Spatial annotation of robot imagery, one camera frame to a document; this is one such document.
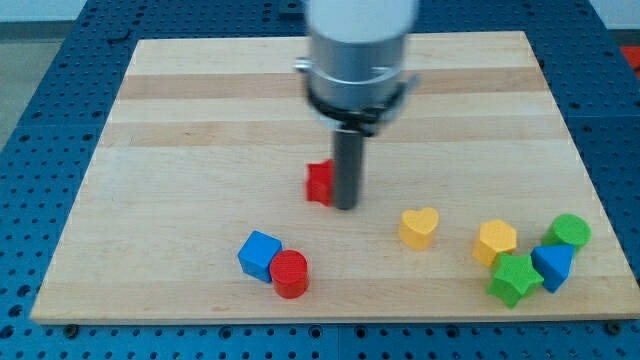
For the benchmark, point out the dark grey cylindrical pointer rod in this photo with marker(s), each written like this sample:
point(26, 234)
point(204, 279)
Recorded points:
point(348, 149)

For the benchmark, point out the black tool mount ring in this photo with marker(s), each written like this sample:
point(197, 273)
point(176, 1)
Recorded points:
point(367, 121)

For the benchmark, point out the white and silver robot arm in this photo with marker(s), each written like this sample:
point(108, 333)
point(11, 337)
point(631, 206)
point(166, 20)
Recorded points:
point(353, 77)

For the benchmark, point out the red star block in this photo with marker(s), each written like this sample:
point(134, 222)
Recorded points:
point(319, 182)

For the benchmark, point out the green star block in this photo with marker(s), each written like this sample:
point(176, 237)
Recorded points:
point(513, 277)

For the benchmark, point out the yellow heart block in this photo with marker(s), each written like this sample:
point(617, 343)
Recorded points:
point(417, 228)

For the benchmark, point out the light wooden board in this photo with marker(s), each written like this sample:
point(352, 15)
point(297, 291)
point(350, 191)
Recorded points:
point(209, 140)

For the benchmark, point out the red cylinder block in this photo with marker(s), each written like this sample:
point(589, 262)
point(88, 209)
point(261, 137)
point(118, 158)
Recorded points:
point(289, 273)

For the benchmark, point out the blue cube block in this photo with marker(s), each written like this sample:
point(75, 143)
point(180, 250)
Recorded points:
point(257, 253)

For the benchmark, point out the yellow hexagon block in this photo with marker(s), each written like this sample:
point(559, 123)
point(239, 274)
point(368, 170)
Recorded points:
point(493, 238)

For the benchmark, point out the green cylinder block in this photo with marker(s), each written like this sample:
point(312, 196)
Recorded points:
point(568, 229)

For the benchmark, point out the blue triangle block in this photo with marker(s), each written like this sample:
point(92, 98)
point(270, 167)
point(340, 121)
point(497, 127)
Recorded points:
point(553, 263)

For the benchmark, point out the red object at right edge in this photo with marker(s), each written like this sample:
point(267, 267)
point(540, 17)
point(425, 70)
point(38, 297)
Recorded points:
point(632, 56)

